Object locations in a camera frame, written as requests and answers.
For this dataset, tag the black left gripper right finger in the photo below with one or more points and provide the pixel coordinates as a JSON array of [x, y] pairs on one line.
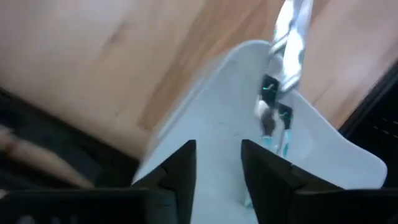
[[280, 193]]

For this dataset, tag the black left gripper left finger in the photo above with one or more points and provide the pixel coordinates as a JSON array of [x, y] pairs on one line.
[[174, 193]]

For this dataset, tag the white plastic bin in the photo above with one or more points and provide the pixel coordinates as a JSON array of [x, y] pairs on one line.
[[217, 124]]

